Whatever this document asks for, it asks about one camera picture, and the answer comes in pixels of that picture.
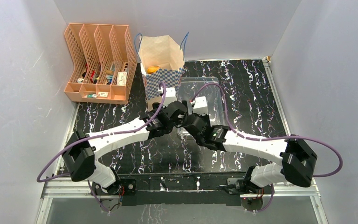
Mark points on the red small box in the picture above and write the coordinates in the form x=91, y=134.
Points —
x=93, y=76

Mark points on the small white card box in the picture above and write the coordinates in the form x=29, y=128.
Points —
x=103, y=94

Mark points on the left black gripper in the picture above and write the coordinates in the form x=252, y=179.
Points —
x=157, y=107

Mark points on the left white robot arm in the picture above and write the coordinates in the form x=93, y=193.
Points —
x=84, y=149

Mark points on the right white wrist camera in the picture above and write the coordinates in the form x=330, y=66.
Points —
x=200, y=106

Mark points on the peach plastic file organizer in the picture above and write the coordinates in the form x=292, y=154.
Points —
x=107, y=49

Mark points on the orange fake donut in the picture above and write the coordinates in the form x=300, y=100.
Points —
x=152, y=69

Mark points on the blue checkered paper bag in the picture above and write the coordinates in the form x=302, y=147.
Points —
x=164, y=52

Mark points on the white stapler box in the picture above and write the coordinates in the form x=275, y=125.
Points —
x=121, y=78

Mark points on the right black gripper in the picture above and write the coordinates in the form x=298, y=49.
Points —
x=191, y=122

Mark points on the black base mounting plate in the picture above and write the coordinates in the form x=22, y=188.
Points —
x=182, y=188

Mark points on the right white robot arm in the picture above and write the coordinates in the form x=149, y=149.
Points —
x=291, y=159

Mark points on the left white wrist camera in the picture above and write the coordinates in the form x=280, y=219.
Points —
x=170, y=96

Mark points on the clear plastic tray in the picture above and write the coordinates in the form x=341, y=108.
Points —
x=201, y=94

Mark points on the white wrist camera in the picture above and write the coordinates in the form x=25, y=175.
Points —
x=170, y=96
x=200, y=106

